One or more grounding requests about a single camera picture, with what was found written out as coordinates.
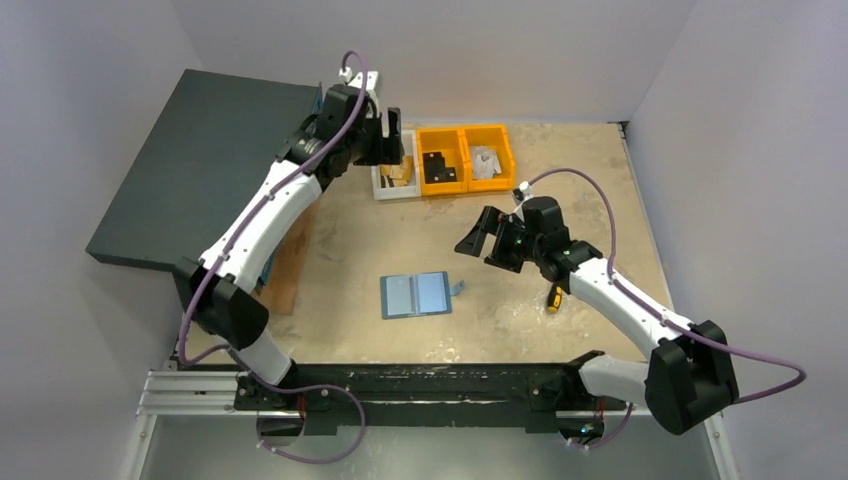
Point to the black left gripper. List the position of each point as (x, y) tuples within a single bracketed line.
[(382, 142)]

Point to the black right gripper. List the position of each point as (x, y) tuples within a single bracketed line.
[(505, 241)]

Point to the teal card holder wallet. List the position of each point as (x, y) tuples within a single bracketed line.
[(418, 295)]

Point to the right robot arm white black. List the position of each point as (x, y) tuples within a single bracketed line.
[(687, 376)]

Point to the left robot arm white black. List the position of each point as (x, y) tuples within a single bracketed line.
[(216, 289)]

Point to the gold cards in white bin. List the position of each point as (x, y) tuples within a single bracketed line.
[(397, 175)]

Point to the black cards in yellow bin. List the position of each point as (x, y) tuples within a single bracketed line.
[(436, 170)]

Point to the silver cards in yellow bin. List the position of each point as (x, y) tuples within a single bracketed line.
[(484, 162)]

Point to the white plastic bin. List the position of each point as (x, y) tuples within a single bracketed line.
[(414, 190)]

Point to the yellow bin middle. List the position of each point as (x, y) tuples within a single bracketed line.
[(448, 141)]

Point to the yellow bin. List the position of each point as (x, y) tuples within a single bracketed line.
[(448, 141), (494, 136)]

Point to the yellow bin right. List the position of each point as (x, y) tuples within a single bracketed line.
[(494, 136)]

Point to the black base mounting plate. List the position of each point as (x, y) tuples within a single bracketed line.
[(536, 397)]

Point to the wooden board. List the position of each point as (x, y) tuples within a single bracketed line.
[(278, 286)]

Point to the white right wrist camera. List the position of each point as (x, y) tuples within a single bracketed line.
[(522, 193)]

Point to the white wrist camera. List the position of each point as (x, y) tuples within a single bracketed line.
[(522, 193), (370, 80)]

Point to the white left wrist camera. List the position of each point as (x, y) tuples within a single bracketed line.
[(370, 80)]

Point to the yellow handled screwdriver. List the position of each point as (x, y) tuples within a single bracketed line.
[(554, 298)]

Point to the dark grey network switch box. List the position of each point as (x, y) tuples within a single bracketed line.
[(205, 157)]

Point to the aluminium frame rail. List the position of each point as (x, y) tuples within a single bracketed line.
[(188, 428)]

